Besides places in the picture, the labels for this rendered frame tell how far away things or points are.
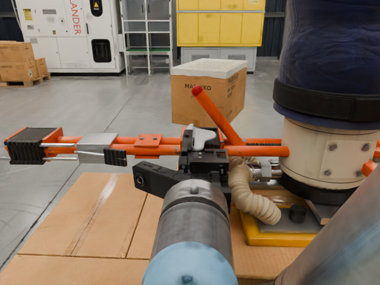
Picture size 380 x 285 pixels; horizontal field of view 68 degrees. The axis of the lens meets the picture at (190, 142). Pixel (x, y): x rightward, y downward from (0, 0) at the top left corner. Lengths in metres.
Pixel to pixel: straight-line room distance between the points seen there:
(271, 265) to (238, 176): 0.16
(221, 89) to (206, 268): 1.66
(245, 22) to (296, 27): 7.30
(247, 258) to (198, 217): 0.22
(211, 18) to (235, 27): 0.65
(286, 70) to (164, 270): 0.39
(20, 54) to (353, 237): 7.03
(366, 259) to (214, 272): 0.12
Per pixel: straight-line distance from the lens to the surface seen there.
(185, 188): 0.36
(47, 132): 0.66
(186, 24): 7.69
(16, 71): 7.22
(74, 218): 1.32
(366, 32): 0.49
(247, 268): 0.50
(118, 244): 1.15
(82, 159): 0.61
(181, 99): 2.00
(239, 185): 0.54
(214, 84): 1.88
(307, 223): 0.58
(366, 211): 0.21
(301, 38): 0.51
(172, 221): 0.31
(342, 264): 0.25
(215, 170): 0.45
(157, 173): 0.44
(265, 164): 0.61
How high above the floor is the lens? 1.31
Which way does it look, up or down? 23 degrees down
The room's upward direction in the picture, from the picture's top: straight up
